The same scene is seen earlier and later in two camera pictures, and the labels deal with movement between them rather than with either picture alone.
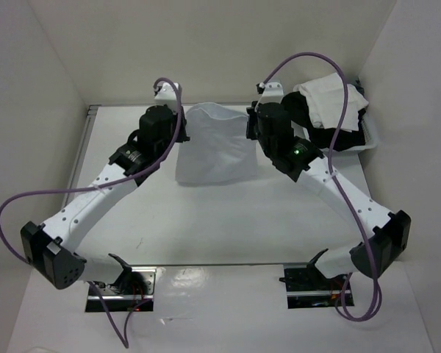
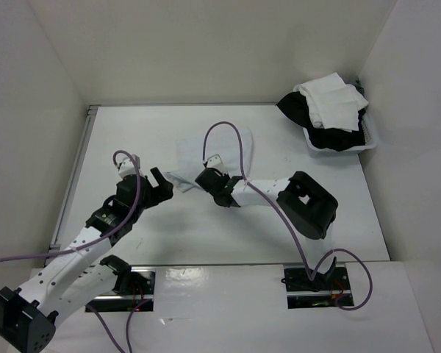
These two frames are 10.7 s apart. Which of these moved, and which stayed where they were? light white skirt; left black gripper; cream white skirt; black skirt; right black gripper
Moved: light white skirt; right black gripper; left black gripper
Stayed: cream white skirt; black skirt
